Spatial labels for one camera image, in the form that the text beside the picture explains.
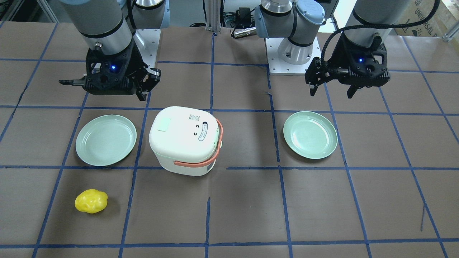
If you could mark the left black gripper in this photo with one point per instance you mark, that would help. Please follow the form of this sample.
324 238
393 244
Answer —
338 57

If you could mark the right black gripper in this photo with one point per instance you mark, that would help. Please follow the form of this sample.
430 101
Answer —
137 61

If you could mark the white rice cooker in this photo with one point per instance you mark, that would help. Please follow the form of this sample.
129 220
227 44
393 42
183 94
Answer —
186 141

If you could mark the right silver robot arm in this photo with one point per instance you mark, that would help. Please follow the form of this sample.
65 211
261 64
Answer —
112 24

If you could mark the green plate near left arm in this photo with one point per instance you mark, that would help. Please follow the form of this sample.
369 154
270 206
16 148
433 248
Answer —
310 135

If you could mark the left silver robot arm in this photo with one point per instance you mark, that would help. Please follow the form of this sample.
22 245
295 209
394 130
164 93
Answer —
299 21

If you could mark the green plate near right arm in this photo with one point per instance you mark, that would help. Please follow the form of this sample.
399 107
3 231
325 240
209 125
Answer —
106 140

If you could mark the black power adapter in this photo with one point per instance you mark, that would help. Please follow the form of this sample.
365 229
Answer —
243 15

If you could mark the yellow toy pepper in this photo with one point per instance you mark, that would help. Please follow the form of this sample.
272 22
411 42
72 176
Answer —
91 201

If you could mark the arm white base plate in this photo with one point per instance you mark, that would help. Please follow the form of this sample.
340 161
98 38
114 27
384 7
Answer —
285 58
147 41

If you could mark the aluminium frame post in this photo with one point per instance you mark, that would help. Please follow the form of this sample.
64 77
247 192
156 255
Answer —
213 10

